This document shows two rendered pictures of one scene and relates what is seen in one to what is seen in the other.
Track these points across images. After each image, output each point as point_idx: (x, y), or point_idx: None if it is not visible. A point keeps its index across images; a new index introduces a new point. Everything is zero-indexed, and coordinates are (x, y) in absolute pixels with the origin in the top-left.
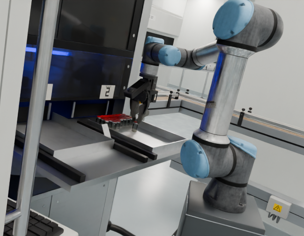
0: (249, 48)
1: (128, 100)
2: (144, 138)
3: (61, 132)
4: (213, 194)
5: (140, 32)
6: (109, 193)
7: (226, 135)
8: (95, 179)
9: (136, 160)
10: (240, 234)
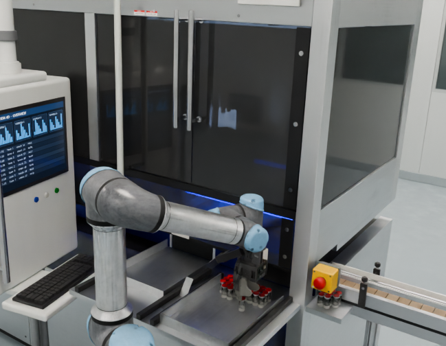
0: (86, 219)
1: (297, 278)
2: (220, 318)
3: (183, 272)
4: None
5: (302, 187)
6: None
7: (101, 309)
8: (86, 297)
9: None
10: None
